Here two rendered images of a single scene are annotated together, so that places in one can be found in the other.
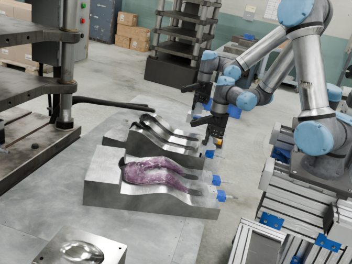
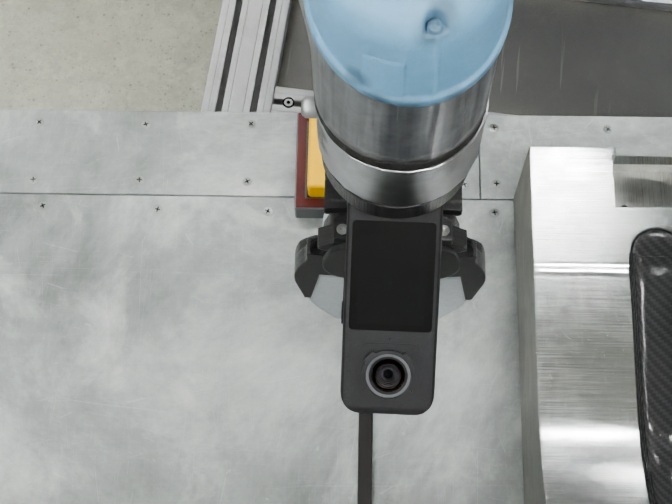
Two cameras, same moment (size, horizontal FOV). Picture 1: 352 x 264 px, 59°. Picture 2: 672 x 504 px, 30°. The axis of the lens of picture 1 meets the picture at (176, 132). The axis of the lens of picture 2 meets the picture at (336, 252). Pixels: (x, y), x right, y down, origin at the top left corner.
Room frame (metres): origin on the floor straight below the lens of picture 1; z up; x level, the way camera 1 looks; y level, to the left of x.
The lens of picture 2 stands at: (1.67, 0.16, 1.67)
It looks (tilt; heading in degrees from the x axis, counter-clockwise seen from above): 69 degrees down; 264
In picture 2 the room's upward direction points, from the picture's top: 2 degrees counter-clockwise
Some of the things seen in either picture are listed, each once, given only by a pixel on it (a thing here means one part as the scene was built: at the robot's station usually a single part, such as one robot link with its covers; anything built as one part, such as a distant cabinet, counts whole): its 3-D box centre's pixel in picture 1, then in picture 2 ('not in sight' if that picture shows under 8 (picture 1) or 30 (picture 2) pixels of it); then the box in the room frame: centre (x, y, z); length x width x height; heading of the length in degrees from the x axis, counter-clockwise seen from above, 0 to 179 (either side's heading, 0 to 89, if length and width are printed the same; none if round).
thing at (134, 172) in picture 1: (156, 171); not in sight; (1.05, 0.04, 0.90); 0.26 x 0.18 x 0.08; 98
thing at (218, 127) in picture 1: (216, 123); not in sight; (1.30, -0.17, 1.04); 0.09 x 0.08 x 0.12; 81
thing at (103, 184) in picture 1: (154, 180); not in sight; (1.04, 0.04, 0.86); 0.50 x 0.26 x 0.11; 98
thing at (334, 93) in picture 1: (326, 98); not in sight; (1.55, -0.71, 1.20); 0.13 x 0.12 x 0.14; 6
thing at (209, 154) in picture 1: (211, 154); not in sight; (1.30, -0.19, 0.89); 0.13 x 0.05 x 0.05; 81
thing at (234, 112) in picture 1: (223, 103); not in sight; (4.62, -0.63, 0.11); 0.61 x 0.41 x 0.22; 78
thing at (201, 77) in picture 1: (205, 76); (392, 117); (1.62, -0.09, 1.17); 0.08 x 0.08 x 0.05
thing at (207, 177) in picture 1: (217, 180); not in sight; (1.14, -0.22, 0.86); 0.13 x 0.05 x 0.05; 98
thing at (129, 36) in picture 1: (133, 32); not in sight; (8.06, 1.56, 0.42); 0.86 x 0.33 x 0.83; 78
